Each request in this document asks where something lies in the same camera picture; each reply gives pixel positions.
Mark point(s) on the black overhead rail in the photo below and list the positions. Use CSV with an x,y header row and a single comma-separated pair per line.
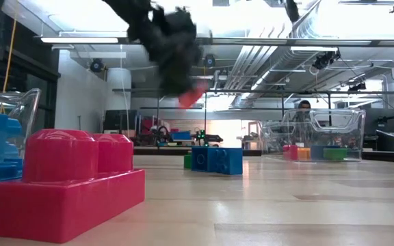
x,y
286,92

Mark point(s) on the black round ceiling fixture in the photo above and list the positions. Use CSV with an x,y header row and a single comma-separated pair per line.
x,y
96,65
209,60

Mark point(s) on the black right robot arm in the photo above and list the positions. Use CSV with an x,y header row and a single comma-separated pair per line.
x,y
292,10

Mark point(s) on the orange toy block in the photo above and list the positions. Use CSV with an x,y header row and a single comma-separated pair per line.
x,y
303,153

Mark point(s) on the black ceiling camera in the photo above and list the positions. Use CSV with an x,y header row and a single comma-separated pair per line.
x,y
357,86
325,59

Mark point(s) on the clear plastic bin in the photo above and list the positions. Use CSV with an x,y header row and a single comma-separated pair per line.
x,y
33,99
320,130

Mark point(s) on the small dark green block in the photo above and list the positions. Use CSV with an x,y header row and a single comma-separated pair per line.
x,y
334,154

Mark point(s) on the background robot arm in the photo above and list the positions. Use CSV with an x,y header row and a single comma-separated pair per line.
x,y
205,136

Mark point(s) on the ceiling strip light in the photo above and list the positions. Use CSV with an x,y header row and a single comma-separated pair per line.
x,y
79,40
313,48

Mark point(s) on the small blue toy block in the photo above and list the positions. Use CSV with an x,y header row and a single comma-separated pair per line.
x,y
229,162
204,159
317,152

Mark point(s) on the large red two-stud block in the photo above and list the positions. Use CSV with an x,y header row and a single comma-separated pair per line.
x,y
63,205
192,99

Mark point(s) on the blue crate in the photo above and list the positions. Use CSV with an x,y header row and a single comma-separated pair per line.
x,y
181,135

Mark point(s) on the white cylindrical tank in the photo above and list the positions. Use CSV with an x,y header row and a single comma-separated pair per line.
x,y
119,89

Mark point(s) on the small green toy block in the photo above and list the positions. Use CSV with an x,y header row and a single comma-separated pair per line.
x,y
187,161

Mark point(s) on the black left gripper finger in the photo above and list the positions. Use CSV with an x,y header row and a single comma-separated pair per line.
x,y
171,80
188,78

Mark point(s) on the person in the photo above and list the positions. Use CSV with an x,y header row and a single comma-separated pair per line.
x,y
303,106

